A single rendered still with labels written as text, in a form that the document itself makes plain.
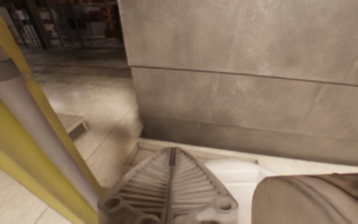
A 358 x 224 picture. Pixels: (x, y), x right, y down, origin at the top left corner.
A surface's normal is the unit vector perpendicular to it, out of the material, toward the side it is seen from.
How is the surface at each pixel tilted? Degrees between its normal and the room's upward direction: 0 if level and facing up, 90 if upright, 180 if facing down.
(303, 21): 90
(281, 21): 90
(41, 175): 90
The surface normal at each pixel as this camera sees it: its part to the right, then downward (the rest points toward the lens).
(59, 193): 0.98, 0.11
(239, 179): 0.00, 0.22
